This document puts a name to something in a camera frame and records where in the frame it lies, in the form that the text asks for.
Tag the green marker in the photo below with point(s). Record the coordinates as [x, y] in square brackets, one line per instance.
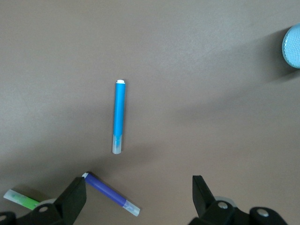
[25, 201]

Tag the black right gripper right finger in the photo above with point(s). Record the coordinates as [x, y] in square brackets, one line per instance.
[206, 206]

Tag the brown table cover sheet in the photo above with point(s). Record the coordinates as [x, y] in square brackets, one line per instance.
[187, 117]

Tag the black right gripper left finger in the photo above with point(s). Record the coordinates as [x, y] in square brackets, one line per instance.
[70, 201]

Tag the blue mesh cup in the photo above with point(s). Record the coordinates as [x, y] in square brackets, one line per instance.
[293, 47]

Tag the purple marker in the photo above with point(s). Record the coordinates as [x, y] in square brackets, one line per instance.
[105, 189]

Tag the blue marker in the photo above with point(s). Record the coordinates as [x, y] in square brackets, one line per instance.
[119, 112]

